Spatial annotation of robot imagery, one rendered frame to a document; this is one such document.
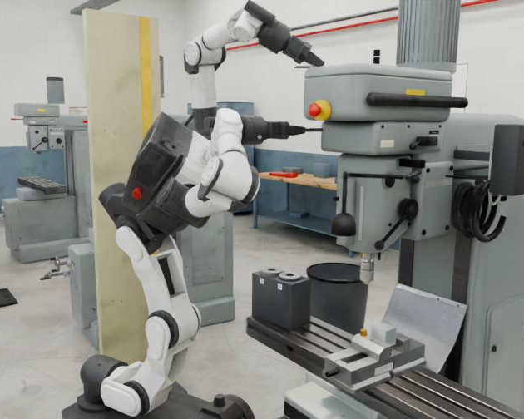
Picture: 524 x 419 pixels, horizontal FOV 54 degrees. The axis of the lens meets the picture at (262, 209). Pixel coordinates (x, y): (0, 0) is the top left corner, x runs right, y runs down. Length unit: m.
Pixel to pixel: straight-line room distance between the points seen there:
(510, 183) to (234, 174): 0.84
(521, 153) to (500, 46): 4.68
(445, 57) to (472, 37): 4.68
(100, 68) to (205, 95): 1.27
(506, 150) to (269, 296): 1.03
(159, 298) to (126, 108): 1.47
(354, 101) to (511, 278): 1.03
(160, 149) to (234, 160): 0.38
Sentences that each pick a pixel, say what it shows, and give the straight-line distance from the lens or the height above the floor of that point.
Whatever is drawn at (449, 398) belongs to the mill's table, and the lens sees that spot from 1.71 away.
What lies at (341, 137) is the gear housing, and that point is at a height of 1.68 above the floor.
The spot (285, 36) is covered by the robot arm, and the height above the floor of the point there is 1.98.
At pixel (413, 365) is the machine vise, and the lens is 1.84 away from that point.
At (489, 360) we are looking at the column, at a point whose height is 0.86.
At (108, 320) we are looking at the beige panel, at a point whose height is 0.55.
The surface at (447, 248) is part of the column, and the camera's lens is 2.01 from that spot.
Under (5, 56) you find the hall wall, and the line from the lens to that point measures 10.35.
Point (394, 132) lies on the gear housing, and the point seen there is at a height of 1.70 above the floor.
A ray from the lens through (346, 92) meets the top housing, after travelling 1.48.
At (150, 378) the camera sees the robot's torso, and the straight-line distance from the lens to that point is 2.03.
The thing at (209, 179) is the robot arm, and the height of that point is 1.59.
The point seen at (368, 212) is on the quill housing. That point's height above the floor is 1.45.
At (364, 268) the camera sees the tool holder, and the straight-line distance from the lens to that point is 1.74.
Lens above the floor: 1.74
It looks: 10 degrees down
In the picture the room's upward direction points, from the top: straight up
